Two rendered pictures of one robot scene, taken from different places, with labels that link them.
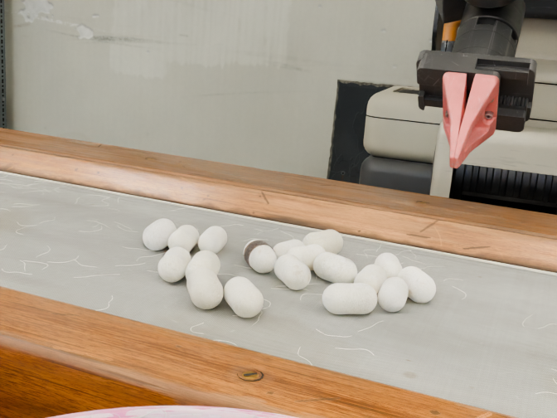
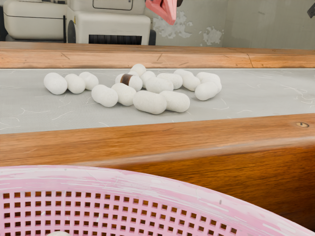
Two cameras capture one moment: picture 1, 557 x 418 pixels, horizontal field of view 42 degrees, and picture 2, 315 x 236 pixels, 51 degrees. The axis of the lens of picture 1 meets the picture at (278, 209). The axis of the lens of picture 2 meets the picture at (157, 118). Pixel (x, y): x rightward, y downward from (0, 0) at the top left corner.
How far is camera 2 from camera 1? 0.34 m
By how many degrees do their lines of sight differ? 43
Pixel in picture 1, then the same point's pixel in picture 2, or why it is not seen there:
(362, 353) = (248, 112)
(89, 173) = not seen: outside the picture
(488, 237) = (186, 58)
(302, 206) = (90, 57)
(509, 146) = (114, 23)
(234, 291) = (176, 98)
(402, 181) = not seen: hidden behind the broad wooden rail
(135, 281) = (90, 112)
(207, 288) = (163, 99)
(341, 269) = (178, 80)
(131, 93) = not seen: outside the picture
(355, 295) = (213, 87)
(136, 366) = (269, 138)
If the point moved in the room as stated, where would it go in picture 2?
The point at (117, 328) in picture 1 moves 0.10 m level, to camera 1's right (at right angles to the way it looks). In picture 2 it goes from (209, 126) to (276, 106)
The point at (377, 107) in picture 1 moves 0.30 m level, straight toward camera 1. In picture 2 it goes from (15, 10) to (44, 18)
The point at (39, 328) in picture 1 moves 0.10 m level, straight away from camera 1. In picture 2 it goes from (182, 140) to (65, 108)
